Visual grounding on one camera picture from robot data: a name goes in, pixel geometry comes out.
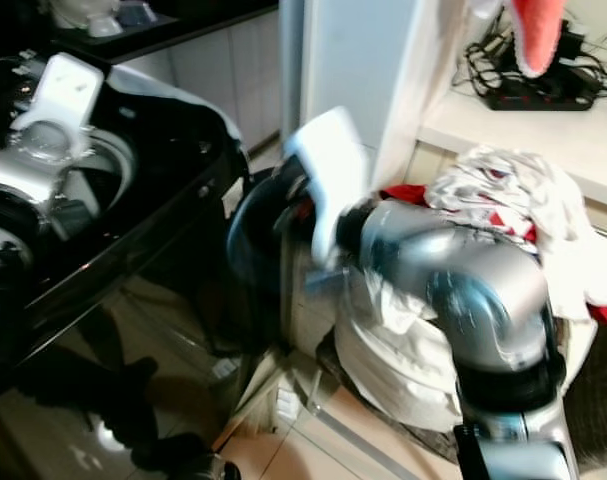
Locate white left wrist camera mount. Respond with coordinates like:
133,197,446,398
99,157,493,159
0,52,107,191

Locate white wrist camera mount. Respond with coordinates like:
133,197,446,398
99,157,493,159
286,107,374,269
0,52,107,191

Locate black tangled cables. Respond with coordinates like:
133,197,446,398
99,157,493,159
461,15,607,99

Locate tall white cabinet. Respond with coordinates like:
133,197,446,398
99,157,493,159
276,0,489,353

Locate black power strip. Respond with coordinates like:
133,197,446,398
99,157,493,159
481,84,601,112

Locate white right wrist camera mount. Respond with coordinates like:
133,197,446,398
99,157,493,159
286,107,374,269

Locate black countertop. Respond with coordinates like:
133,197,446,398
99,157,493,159
43,0,282,63

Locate black washing machine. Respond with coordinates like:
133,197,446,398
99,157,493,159
0,55,249,401

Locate white bowl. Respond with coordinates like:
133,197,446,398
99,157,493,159
48,0,124,39

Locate hanging red cloth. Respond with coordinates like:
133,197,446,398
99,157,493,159
506,0,570,80

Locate small grey box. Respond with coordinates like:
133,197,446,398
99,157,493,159
115,2,159,29

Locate white fabric laundry basket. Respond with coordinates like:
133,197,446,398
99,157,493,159
331,262,599,433

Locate white and red clothes pile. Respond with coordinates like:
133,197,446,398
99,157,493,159
383,144,607,324

